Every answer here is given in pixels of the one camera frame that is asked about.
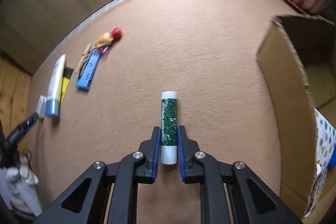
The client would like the green white lip balm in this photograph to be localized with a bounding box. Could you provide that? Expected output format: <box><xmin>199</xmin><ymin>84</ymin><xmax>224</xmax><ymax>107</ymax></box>
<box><xmin>161</xmin><ymin>91</ymin><xmax>178</xmax><ymax>165</ymax></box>

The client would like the yellow black notepad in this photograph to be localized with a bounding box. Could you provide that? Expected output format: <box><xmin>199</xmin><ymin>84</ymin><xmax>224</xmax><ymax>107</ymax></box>
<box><xmin>59</xmin><ymin>67</ymin><xmax>74</xmax><ymax>109</ymax></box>

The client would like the wooden clothespin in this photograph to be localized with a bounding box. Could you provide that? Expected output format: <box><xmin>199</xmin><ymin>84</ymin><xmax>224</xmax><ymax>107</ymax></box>
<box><xmin>73</xmin><ymin>43</ymin><xmax>92</xmax><ymax>73</ymax></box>

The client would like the orange red toy keychain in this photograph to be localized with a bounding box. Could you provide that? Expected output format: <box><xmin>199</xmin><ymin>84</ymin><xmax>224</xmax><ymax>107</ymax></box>
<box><xmin>93</xmin><ymin>27</ymin><xmax>122</xmax><ymax>54</ymax></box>

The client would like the patterned tissue pack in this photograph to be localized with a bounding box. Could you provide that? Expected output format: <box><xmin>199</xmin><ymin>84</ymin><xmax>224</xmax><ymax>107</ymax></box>
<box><xmin>304</xmin><ymin>109</ymin><xmax>335</xmax><ymax>218</ymax></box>

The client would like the gloved left hand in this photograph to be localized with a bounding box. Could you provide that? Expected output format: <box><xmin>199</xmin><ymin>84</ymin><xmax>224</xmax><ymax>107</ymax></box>
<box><xmin>5</xmin><ymin>155</ymin><xmax>43</xmax><ymax>218</ymax></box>

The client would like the white power adapter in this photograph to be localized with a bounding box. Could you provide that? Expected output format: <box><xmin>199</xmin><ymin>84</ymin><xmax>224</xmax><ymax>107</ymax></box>
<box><xmin>36</xmin><ymin>96</ymin><xmax>47</xmax><ymax>119</ymax></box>

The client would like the white blue-capped lotion tube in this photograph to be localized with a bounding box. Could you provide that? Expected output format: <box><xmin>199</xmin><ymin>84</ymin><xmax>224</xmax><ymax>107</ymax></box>
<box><xmin>46</xmin><ymin>54</ymin><xmax>66</xmax><ymax>117</ymax></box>

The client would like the pine wood headboard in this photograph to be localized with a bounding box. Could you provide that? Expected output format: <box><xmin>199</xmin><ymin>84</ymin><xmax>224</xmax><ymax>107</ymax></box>
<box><xmin>0</xmin><ymin>57</ymin><xmax>31</xmax><ymax>136</ymax></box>

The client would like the cardboard box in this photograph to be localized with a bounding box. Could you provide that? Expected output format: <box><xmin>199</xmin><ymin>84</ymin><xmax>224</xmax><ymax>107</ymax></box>
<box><xmin>257</xmin><ymin>14</ymin><xmax>335</xmax><ymax>218</ymax></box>

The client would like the light wood wardrobe panel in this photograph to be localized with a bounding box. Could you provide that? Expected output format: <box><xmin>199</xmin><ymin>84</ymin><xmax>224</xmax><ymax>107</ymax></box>
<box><xmin>1</xmin><ymin>0</ymin><xmax>113</xmax><ymax>74</ymax></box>

